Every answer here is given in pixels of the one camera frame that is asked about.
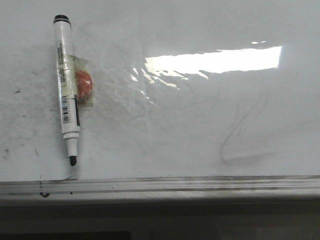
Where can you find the white whiteboard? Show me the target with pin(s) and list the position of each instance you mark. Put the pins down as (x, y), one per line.
(181, 88)

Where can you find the red magnet taped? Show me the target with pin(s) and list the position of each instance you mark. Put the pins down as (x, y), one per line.
(84, 82)

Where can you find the white black-tipped whiteboard marker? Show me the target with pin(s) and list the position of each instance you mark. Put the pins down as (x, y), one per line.
(67, 86)

